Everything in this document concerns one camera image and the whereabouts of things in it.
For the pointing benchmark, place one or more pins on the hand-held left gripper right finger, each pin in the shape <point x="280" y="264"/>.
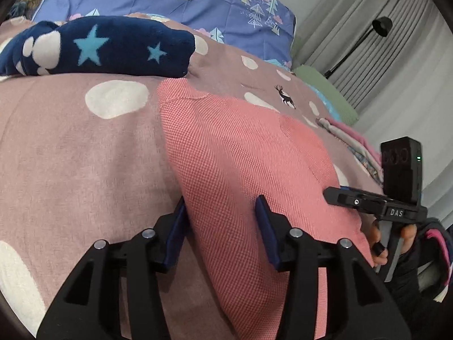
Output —
<point x="265" y="228"/>

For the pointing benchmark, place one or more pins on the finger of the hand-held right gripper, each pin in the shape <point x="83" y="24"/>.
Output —
<point x="354" y="201"/>

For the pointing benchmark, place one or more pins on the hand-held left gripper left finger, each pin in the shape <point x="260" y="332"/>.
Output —
<point x="175" y="235"/>

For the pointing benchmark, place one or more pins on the pink knitted garment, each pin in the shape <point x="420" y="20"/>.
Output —
<point x="240" y="156"/>

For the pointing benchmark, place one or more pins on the person's right forearm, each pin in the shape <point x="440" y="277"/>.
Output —
<point x="424" y="272"/>

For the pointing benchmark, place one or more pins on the stack of folded clothes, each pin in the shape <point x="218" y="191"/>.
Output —
<point x="357" y="148"/>

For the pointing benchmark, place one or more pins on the person's right hand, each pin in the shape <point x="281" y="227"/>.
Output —
<point x="376" y="239"/>

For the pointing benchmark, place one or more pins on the light blue sheet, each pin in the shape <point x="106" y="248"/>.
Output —
<point x="327" y="104"/>

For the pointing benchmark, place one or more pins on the grey curtain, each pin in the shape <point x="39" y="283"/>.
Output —
<point x="371" y="78"/>

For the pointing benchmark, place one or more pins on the green pillow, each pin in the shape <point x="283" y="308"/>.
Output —
<point x="329" y="94"/>

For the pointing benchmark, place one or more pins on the brown dotted blanket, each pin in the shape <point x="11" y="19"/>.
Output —
<point x="81" y="156"/>

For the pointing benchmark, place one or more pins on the black floor lamp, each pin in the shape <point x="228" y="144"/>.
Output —
<point x="382" y="25"/>

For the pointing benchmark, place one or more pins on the navy star-print fleece garment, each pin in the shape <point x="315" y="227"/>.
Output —
<point x="116" y="47"/>

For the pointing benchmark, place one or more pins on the blue tree-print duvet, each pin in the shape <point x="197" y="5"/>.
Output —
<point x="198" y="3"/>

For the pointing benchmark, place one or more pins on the dark teal cloth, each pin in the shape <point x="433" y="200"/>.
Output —
<point x="17" y="10"/>

